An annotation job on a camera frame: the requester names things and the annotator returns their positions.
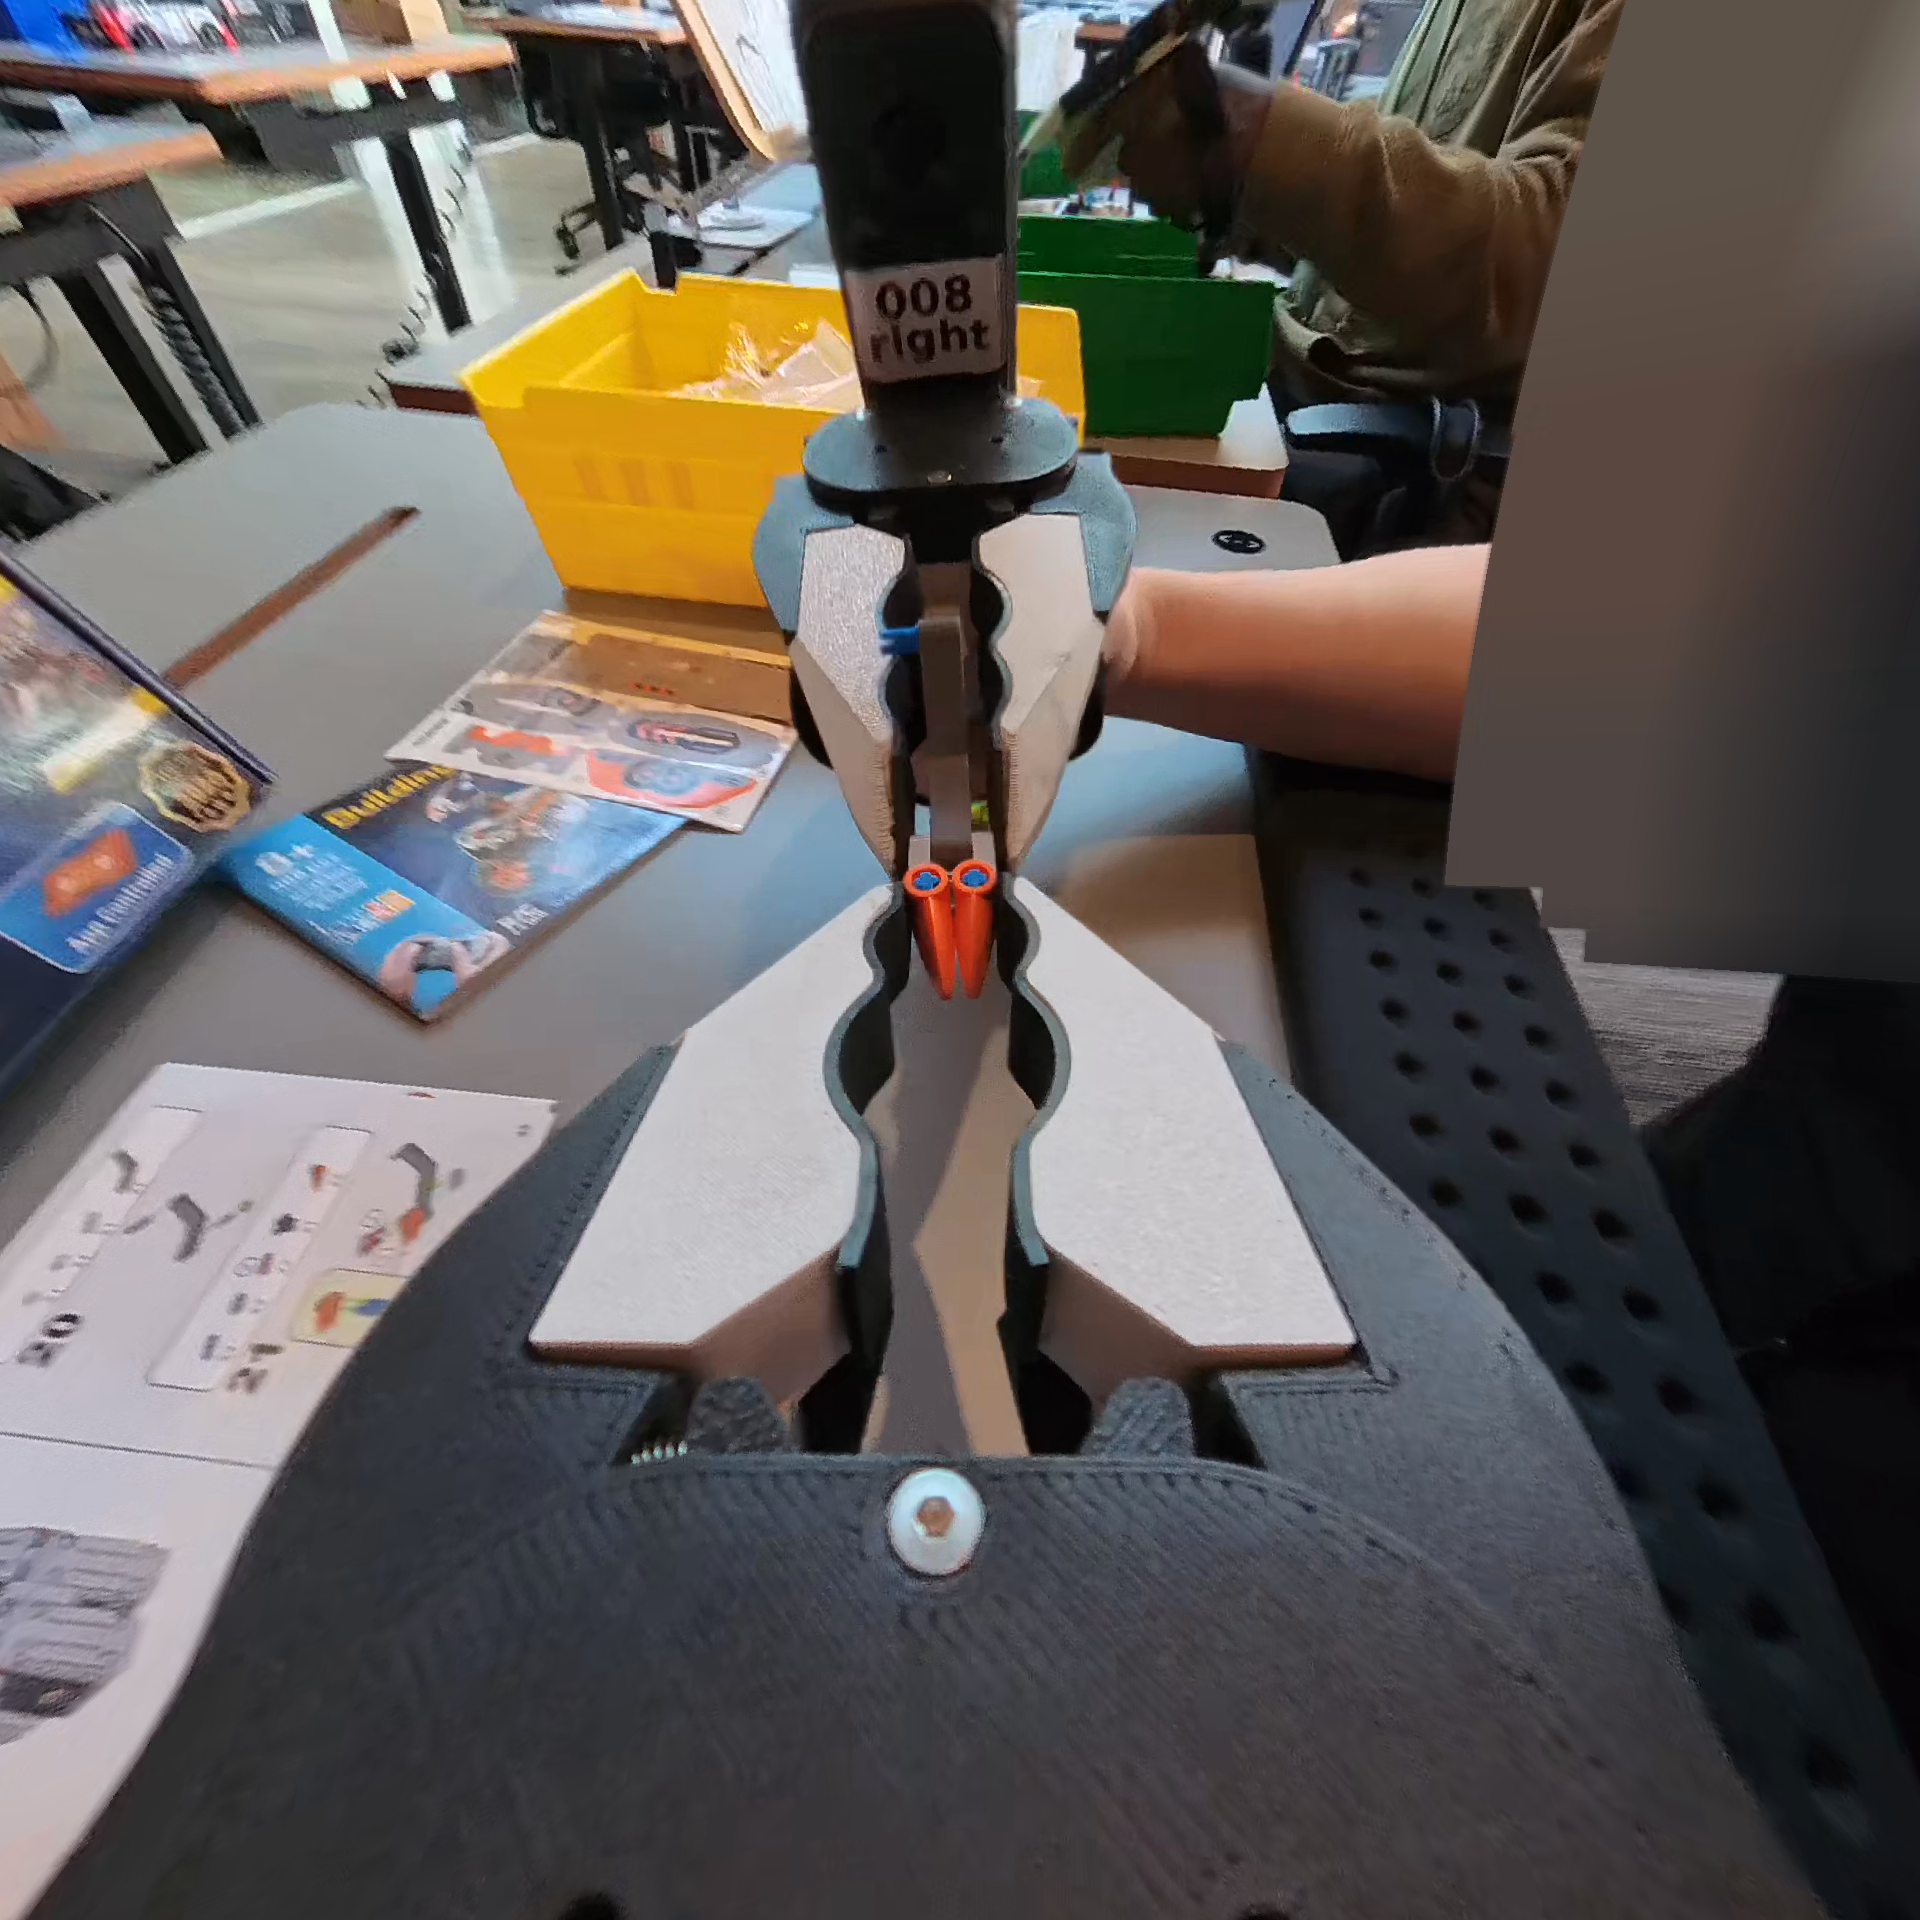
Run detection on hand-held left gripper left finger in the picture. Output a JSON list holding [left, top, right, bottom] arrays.
[[527, 883, 905, 1455]]

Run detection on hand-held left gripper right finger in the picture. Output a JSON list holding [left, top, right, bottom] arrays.
[[1001, 876, 1359, 1455]]

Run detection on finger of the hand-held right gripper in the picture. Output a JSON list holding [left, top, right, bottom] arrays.
[[974, 512, 1112, 876], [786, 524, 920, 880]]

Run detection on grey bent toy beam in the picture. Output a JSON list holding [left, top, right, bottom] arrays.
[[882, 563, 999, 876]]

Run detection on person's right forearm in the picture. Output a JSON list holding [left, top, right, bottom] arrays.
[[1106, 543, 1493, 786]]

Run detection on grey desk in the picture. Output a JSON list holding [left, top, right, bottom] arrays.
[[0, 403, 1339, 1248]]

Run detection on clear plastic parts bags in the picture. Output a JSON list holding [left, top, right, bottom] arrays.
[[666, 319, 863, 410]]

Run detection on printed sticker sheet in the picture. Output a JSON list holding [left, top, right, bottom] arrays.
[[385, 606, 797, 834]]

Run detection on green plastic bin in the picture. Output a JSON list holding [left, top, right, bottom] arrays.
[[1016, 216, 1280, 441]]

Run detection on yellow plastic bin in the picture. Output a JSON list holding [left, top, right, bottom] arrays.
[[455, 270, 1085, 610]]

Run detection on black perforated mat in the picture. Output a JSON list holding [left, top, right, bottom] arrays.
[[1251, 750, 1920, 1920]]

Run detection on black mesh chair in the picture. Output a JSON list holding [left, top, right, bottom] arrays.
[[1281, 394, 1513, 561]]

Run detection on blue cover booklet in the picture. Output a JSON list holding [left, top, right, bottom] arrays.
[[215, 764, 688, 1026]]

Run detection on open white instruction manual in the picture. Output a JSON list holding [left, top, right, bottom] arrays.
[[0, 1063, 558, 1789]]

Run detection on wooden background table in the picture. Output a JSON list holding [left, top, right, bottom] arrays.
[[0, 31, 519, 468]]

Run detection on blue toy robot box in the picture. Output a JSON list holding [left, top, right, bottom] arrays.
[[0, 547, 276, 1099]]

